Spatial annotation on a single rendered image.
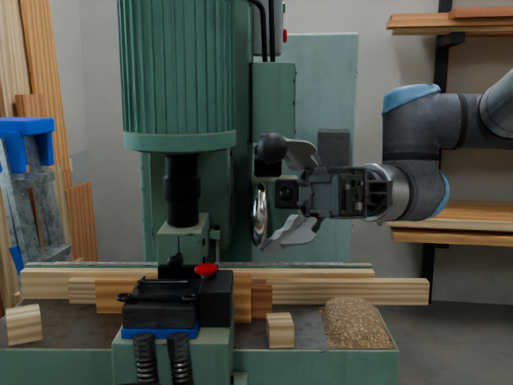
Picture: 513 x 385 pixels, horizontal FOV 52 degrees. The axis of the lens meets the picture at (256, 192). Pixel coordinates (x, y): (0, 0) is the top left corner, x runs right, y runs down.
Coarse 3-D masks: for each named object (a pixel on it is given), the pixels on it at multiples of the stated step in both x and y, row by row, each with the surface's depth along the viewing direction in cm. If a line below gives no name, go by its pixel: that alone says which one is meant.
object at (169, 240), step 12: (204, 216) 92; (168, 228) 84; (180, 228) 84; (192, 228) 84; (204, 228) 86; (156, 240) 82; (168, 240) 82; (180, 240) 82; (192, 240) 82; (204, 240) 83; (168, 252) 82; (192, 252) 82; (204, 252) 86
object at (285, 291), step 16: (80, 288) 88; (288, 288) 87; (304, 288) 87; (320, 288) 87; (336, 288) 87; (352, 288) 87; (368, 288) 87; (384, 288) 87; (400, 288) 87; (416, 288) 87; (288, 304) 88; (304, 304) 88; (320, 304) 88; (384, 304) 88; (400, 304) 88; (416, 304) 88
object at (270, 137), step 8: (264, 136) 59; (272, 136) 59; (280, 136) 59; (264, 144) 59; (272, 144) 59; (280, 144) 59; (256, 152) 96; (264, 152) 59; (272, 152) 59; (280, 152) 59; (256, 160) 95; (264, 160) 60; (272, 160) 59; (280, 160) 60; (256, 168) 96; (264, 168) 96; (272, 168) 96; (280, 168) 96; (256, 176) 98; (264, 176) 98; (272, 176) 98
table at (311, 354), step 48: (0, 336) 77; (48, 336) 77; (96, 336) 77; (240, 336) 77; (0, 384) 74; (48, 384) 74; (96, 384) 74; (240, 384) 70; (288, 384) 74; (336, 384) 74; (384, 384) 74
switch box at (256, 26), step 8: (264, 0) 105; (280, 0) 105; (256, 8) 105; (280, 8) 105; (256, 16) 106; (280, 16) 106; (256, 24) 106; (280, 24) 106; (256, 32) 106; (280, 32) 106; (256, 40) 107; (280, 40) 106; (256, 48) 107; (280, 48) 107; (256, 56) 115
